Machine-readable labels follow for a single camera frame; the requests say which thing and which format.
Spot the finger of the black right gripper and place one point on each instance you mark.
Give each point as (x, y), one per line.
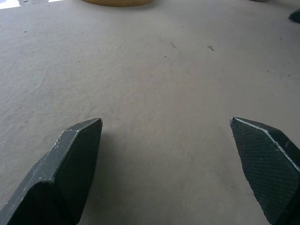
(295, 16)

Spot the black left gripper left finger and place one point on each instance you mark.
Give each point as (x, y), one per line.
(58, 178)

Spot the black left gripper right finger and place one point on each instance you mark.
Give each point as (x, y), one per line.
(267, 164)

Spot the yellow round object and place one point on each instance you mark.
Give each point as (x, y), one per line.
(116, 2)

